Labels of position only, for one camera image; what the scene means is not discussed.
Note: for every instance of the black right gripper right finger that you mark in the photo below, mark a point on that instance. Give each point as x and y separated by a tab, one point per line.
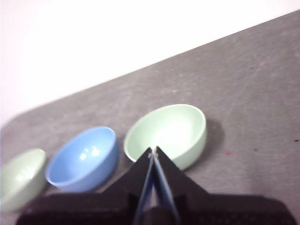
174	182

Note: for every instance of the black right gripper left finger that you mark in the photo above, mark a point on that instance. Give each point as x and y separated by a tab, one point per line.
133	182

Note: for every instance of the pale green bowl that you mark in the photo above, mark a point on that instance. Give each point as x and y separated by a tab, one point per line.
164	131
21	175

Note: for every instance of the blue bowl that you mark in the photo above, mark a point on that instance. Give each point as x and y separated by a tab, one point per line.
82	159

